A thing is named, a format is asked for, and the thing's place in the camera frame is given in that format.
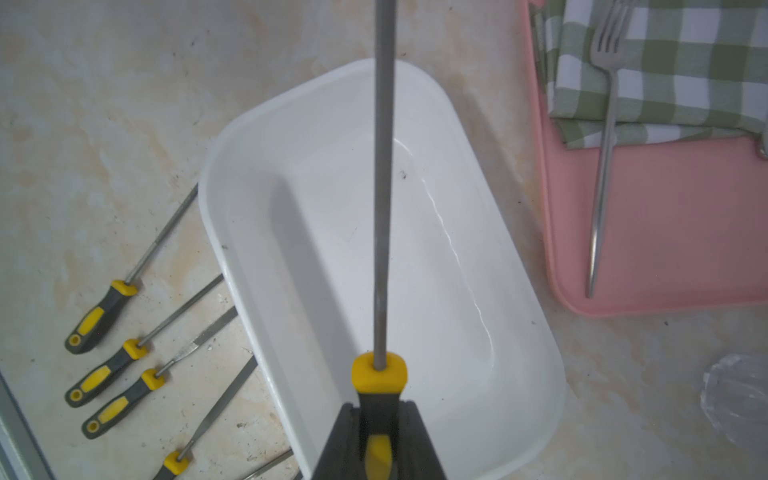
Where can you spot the metal base rail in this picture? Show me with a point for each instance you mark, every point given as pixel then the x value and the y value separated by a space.
pixel 21 455

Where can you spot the clear plastic cup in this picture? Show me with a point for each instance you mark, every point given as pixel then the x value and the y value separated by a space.
pixel 734 400

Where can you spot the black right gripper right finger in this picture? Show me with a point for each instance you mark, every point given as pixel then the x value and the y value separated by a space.
pixel 415 457

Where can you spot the pink plastic tray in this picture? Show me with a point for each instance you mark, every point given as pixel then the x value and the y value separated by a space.
pixel 686 221

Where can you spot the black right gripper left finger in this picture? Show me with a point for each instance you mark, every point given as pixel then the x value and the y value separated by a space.
pixel 342 455

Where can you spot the green checkered cloth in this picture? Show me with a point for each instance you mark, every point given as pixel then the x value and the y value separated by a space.
pixel 692 70

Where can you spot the yellow black file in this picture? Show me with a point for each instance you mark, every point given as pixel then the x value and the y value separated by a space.
pixel 133 349
pixel 177 462
pixel 380 376
pixel 150 380
pixel 97 322

